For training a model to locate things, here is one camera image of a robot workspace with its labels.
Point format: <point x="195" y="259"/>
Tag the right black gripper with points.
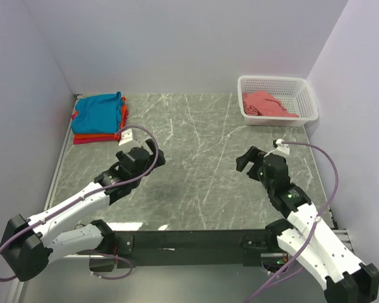
<point x="252" y="154"/>

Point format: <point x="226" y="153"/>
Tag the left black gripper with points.
<point x="153" y="148"/>

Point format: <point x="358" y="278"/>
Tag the salmon pink t shirt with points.
<point x="261" y="103"/>

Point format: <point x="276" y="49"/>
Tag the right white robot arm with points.
<point x="304" y="235"/>

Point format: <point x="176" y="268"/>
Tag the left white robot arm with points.
<point x="29" y="244"/>

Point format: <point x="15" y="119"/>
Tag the folded orange t shirt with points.
<point x="98" y="118"/>

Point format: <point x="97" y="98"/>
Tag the white plastic basket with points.
<point x="295" y="94"/>

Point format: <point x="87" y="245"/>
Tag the folded blue t shirt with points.
<point x="98" y="114"/>

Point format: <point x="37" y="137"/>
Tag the folded magenta t shirt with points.
<point x="93" y="138"/>

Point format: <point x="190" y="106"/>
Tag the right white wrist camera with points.
<point x="280" y="148"/>

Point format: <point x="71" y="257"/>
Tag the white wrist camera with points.
<point x="280" y="148"/>
<point x="128" y="137"/>

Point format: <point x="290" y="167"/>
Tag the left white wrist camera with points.
<point x="128" y="137"/>

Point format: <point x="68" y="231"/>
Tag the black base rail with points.
<point x="196" y="247"/>

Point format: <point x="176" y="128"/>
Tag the aluminium frame rail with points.
<point x="16" y="286"/>

